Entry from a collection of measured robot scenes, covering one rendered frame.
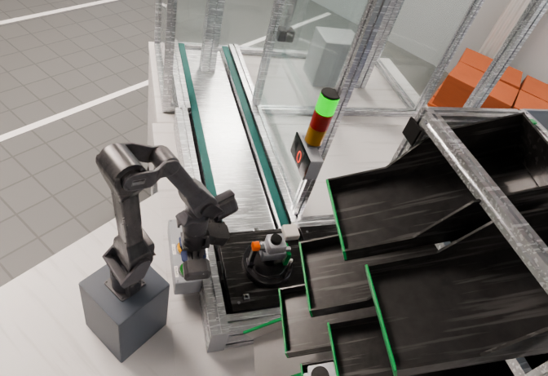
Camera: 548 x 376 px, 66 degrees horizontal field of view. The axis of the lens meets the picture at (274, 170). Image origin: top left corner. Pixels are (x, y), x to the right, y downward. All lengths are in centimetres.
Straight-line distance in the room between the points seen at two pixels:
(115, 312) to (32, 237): 153
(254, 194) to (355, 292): 78
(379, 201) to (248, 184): 87
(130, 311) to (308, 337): 39
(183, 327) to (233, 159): 62
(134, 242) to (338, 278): 40
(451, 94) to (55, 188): 310
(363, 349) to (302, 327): 20
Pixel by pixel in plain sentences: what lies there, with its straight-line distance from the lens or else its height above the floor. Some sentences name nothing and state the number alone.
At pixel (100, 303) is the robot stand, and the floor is 106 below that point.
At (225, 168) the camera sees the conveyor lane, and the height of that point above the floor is 92.
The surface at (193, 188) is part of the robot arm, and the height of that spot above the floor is 132.
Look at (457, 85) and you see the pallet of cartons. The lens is 392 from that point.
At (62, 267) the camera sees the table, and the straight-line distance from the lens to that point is 132.
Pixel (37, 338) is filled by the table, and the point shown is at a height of 86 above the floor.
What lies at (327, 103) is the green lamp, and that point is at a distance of 105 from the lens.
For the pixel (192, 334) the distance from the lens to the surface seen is 120.
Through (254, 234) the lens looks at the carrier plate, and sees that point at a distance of 125.
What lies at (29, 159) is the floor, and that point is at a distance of 288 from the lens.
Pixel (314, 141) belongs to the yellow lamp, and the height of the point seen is 128.
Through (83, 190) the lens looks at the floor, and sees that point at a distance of 265.
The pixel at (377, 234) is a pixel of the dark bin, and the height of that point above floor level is 153.
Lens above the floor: 195
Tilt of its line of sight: 43 degrees down
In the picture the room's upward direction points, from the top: 17 degrees clockwise
